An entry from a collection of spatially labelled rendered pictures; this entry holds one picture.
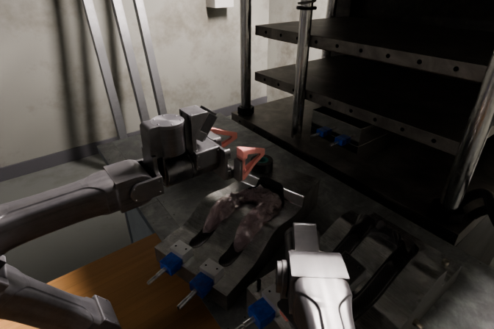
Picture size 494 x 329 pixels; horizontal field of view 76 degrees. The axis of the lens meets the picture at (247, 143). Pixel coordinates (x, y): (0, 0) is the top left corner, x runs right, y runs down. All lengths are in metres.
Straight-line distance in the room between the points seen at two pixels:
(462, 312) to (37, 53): 2.99
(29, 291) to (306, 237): 0.43
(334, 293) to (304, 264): 0.05
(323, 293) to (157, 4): 3.08
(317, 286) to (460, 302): 0.67
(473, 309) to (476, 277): 0.12
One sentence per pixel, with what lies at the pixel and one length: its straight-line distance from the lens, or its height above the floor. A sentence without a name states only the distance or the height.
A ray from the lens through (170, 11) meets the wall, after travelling 3.34.
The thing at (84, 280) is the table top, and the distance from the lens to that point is 1.02.
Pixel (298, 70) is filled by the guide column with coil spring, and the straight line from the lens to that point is 1.51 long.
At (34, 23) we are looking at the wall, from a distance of 3.04.
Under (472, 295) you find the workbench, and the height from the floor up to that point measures 0.80.
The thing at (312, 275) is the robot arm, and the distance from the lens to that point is 0.40.
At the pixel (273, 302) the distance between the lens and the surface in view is 0.74.
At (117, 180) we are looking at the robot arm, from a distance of 0.54.
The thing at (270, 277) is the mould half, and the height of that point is 0.89.
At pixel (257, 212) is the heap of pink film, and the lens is 0.92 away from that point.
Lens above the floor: 1.52
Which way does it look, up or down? 28 degrees down
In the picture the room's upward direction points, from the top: straight up
